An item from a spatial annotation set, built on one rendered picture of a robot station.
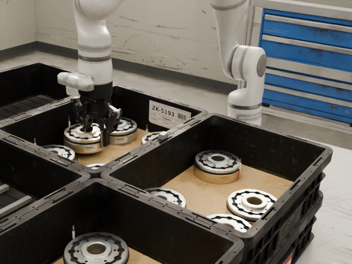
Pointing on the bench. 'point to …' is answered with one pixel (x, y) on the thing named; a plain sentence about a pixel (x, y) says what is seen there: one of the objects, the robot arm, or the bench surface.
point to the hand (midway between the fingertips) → (96, 138)
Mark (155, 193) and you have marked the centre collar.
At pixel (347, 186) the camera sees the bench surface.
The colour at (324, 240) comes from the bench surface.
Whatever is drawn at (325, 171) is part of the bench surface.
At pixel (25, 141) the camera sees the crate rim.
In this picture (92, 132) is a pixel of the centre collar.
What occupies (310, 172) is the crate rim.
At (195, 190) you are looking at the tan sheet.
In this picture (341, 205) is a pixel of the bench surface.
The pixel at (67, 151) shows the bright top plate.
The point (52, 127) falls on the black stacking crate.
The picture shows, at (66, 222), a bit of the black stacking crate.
